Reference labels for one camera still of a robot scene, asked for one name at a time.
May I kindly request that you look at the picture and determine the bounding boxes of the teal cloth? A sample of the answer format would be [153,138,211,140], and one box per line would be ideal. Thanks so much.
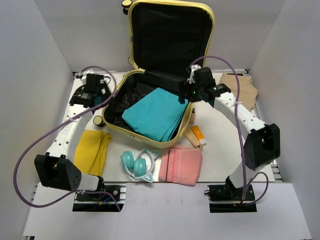
[122,88,189,142]

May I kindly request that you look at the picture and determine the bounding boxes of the beige cloth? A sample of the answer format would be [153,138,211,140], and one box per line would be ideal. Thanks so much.
[219,73,259,111]

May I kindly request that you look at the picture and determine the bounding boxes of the yellow cloth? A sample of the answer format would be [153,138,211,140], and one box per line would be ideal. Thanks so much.
[73,130,112,177]

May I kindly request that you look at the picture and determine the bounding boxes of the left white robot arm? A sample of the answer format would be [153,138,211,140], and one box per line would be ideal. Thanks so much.
[34,73,111,200]

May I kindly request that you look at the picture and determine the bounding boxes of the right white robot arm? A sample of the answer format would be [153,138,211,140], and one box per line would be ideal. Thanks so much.
[179,64,281,200]

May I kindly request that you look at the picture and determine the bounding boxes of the beige round bottle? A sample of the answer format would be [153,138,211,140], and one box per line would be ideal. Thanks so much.
[189,108,196,125]

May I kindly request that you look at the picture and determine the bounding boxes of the beige cosmetic tube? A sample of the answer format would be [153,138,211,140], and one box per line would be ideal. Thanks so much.
[184,131,203,150]

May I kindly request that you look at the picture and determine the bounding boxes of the orange sunscreen tube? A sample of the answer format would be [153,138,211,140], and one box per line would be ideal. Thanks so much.
[190,125,207,146]

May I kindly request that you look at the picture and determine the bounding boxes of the yellow suitcase with black lining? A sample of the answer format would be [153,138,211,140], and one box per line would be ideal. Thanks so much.
[102,0,215,149]

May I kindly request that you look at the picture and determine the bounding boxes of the pink striped towel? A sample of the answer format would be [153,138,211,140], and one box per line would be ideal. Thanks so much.
[158,145,203,187]

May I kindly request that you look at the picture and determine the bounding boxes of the teal cat-ear headphones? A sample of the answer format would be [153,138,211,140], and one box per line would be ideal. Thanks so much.
[120,148,159,184]

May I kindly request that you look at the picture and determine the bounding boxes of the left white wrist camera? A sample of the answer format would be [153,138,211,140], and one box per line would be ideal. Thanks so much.
[77,73,105,87]

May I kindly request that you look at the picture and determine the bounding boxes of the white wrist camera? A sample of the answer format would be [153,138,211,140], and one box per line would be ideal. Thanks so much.
[188,64,202,84]
[77,73,105,87]

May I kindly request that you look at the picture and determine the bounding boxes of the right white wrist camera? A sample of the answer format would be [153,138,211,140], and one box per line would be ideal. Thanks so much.
[188,64,202,84]

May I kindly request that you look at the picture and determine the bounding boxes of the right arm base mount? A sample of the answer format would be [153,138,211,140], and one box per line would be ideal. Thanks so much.
[203,184,257,214]

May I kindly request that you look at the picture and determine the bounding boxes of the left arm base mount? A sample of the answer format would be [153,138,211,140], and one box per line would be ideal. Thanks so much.
[72,183,126,213]

